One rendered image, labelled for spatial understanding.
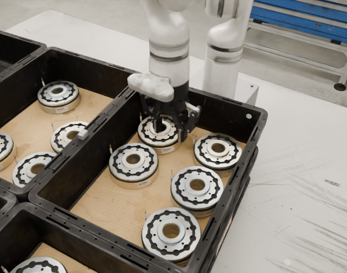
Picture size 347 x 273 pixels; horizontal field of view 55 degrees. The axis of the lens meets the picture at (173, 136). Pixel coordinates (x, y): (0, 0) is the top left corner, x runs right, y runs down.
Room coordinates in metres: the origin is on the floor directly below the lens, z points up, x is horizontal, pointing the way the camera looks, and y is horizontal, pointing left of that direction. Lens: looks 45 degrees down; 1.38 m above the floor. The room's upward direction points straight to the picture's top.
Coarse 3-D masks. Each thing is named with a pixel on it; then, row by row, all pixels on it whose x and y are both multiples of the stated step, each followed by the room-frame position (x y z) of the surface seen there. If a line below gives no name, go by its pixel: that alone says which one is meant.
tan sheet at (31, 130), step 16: (80, 96) 0.71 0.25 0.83; (96, 96) 0.71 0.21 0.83; (32, 112) 0.64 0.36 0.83; (80, 112) 0.64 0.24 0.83; (96, 112) 0.64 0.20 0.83; (16, 128) 0.58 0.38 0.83; (32, 128) 0.58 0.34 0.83; (48, 128) 0.58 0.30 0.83; (16, 144) 0.53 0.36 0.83; (32, 144) 0.53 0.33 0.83; (48, 144) 0.53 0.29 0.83; (0, 176) 0.44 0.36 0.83
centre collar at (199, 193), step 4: (192, 176) 0.41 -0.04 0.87; (196, 176) 0.41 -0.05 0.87; (200, 176) 0.41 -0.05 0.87; (188, 180) 0.40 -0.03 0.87; (192, 180) 0.40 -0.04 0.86; (200, 180) 0.40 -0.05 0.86; (204, 180) 0.40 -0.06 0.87; (208, 180) 0.40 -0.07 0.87; (188, 184) 0.39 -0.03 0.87; (204, 184) 0.39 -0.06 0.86; (208, 184) 0.39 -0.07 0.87; (188, 188) 0.38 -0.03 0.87; (204, 188) 0.38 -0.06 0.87; (208, 188) 0.38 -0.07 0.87; (188, 192) 0.37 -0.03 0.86; (192, 192) 0.37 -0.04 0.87; (196, 192) 0.37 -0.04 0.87; (200, 192) 0.37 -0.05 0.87; (204, 192) 0.37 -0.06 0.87; (196, 196) 0.36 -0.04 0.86; (200, 196) 0.36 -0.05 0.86
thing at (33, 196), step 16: (128, 96) 0.58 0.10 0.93; (208, 96) 0.58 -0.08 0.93; (112, 112) 0.52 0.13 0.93; (256, 112) 0.53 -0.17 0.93; (96, 128) 0.48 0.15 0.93; (256, 128) 0.49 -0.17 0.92; (80, 144) 0.43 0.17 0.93; (64, 160) 0.39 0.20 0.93; (240, 160) 0.39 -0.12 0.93; (48, 176) 0.36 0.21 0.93; (240, 176) 0.36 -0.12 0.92; (32, 192) 0.32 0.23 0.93; (224, 192) 0.32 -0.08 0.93; (48, 208) 0.29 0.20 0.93; (224, 208) 0.29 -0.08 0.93; (80, 224) 0.26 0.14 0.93; (208, 224) 0.26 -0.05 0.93; (112, 240) 0.24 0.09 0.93; (208, 240) 0.24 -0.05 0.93; (144, 256) 0.21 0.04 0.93; (192, 256) 0.21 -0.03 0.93; (176, 272) 0.19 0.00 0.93; (192, 272) 0.19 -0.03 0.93
